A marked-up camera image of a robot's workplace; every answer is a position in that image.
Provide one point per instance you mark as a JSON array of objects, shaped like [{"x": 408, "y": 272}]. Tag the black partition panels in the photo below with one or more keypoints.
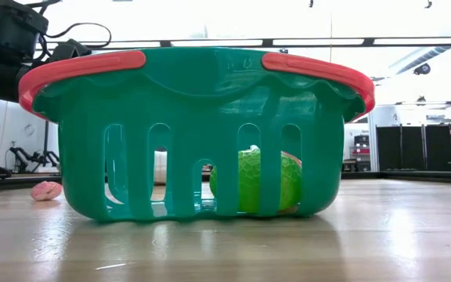
[{"x": 413, "y": 149}]

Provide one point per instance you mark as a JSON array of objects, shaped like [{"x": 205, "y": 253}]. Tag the green toy lettuce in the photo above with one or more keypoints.
[{"x": 251, "y": 180}]

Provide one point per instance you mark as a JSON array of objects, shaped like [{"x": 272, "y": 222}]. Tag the white toy produce piece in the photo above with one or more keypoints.
[{"x": 253, "y": 147}]

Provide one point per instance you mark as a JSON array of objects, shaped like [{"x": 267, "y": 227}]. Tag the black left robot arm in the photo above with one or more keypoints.
[{"x": 10, "y": 31}]

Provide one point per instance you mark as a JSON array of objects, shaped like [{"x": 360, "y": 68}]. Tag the black ceiling dome camera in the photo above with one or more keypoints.
[{"x": 422, "y": 69}]

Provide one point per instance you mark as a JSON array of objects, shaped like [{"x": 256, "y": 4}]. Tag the pink toy meat piece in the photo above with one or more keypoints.
[{"x": 46, "y": 191}]

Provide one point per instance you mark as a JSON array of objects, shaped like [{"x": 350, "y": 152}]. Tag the round white wall fixture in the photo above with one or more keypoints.
[{"x": 29, "y": 130}]

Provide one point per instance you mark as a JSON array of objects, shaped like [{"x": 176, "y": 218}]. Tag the black background robot arm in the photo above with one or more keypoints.
[{"x": 33, "y": 158}]

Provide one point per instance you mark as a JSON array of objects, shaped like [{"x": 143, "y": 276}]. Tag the black overhead frame beam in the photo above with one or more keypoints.
[{"x": 272, "y": 42}]

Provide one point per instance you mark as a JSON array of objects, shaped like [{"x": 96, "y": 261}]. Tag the shelf with red bins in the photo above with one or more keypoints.
[{"x": 361, "y": 150}]

